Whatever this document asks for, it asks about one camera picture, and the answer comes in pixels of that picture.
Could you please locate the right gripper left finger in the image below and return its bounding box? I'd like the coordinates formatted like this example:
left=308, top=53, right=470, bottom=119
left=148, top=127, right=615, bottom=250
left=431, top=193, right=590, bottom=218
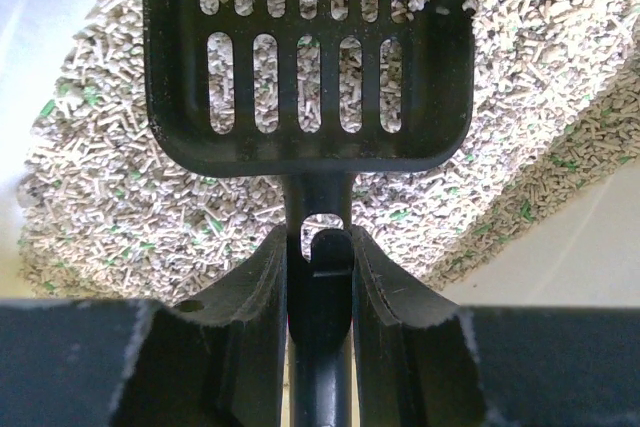
left=110, top=226, right=287, bottom=426

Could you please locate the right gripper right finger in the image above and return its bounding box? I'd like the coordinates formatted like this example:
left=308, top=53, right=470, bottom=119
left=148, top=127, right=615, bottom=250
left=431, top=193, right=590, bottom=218
left=352, top=227, right=486, bottom=426

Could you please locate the black litter scoop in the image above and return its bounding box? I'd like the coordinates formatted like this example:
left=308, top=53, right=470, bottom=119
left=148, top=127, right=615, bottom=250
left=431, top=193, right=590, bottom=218
left=143, top=0, right=474, bottom=426

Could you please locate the yellow litter box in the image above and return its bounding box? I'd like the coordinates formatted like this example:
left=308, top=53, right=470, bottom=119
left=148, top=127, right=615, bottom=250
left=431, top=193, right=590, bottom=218
left=1, top=0, right=639, bottom=304

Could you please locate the beige cat litter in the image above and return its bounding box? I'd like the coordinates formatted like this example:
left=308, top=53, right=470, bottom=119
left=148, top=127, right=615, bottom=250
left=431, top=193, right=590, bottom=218
left=17, top=0, right=639, bottom=301

